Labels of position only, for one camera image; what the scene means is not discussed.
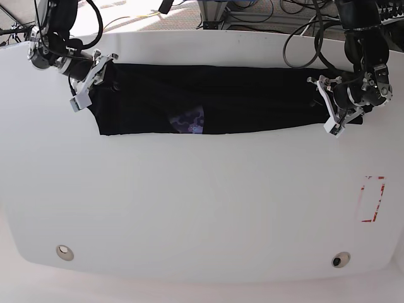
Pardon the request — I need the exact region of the red tape rectangle marking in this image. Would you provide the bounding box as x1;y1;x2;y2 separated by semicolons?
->
357;176;386;223

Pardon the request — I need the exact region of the right table grommet hole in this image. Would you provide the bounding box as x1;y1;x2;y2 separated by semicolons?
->
331;252;351;268

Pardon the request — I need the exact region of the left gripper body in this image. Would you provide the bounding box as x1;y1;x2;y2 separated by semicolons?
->
307;64;393;126

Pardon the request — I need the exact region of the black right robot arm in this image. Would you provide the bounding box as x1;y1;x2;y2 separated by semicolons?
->
28;1;365;128

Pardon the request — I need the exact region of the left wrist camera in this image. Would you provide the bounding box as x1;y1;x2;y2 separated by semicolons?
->
323;117;345;138

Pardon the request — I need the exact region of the table grommet hole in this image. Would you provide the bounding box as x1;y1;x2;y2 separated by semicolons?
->
331;252;351;268
56;245;74;261

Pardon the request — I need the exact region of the left table grommet hole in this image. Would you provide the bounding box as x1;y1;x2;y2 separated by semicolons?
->
56;245;74;261

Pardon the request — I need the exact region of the black printed T-shirt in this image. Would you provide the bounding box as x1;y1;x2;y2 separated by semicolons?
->
86;62;365;137

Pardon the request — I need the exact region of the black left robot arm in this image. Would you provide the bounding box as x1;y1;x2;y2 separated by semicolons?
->
275;1;393;136

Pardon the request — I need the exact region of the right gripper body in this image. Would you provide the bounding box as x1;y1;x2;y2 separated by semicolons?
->
28;27;119;97

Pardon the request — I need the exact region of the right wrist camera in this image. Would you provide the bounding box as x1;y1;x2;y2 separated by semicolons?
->
69;92;92;112

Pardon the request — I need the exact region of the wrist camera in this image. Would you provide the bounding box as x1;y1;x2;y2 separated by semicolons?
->
69;92;92;112
323;117;345;138

